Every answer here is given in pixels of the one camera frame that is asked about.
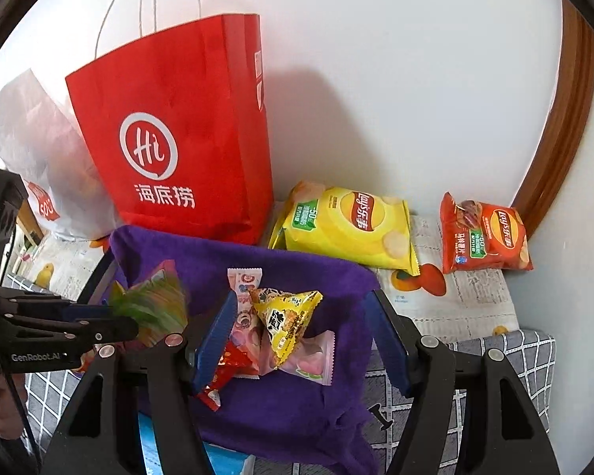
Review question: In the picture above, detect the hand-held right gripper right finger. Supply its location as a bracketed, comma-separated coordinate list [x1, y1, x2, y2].
[364, 289, 560, 475]

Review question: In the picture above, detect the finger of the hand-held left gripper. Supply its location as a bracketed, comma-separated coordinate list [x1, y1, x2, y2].
[0, 295, 116, 323]
[5, 317, 139, 353]

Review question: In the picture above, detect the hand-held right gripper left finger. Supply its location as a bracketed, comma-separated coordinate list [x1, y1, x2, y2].
[40, 293, 239, 475]

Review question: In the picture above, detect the red snack packet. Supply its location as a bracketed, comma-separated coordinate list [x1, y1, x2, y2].
[198, 346, 258, 411]

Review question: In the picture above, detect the green snack packet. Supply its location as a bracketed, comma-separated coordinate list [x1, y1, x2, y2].
[110, 266, 191, 350]

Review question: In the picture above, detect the purple cloth lined basket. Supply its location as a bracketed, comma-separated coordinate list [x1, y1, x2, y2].
[99, 225, 382, 475]

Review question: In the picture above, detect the yellow triangular snack packet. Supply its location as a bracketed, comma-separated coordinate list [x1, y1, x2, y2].
[250, 287, 324, 369]

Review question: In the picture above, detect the pink candy packet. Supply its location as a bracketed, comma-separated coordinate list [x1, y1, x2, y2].
[260, 331, 336, 386]

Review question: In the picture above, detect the person's left hand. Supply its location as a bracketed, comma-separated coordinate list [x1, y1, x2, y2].
[0, 372, 30, 439]

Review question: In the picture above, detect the blue tissue box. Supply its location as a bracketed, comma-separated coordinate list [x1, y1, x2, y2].
[139, 410, 258, 475]

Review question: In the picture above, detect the yellow potato chips bag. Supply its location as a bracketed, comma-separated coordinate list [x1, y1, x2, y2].
[268, 180, 421, 278]

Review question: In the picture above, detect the white plastic shopping bag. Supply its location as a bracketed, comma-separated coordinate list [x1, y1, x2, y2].
[0, 69, 122, 242]

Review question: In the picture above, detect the grey checked blanket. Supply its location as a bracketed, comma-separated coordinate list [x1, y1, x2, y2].
[10, 327, 558, 475]

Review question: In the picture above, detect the red potato chips bag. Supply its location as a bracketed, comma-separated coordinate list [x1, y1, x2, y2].
[440, 191, 534, 275]

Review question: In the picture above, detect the red paper shopping bag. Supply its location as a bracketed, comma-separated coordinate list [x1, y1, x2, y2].
[64, 0, 273, 245]

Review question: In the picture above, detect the brown wooden door frame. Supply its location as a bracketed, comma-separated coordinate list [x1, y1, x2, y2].
[512, 0, 594, 223]

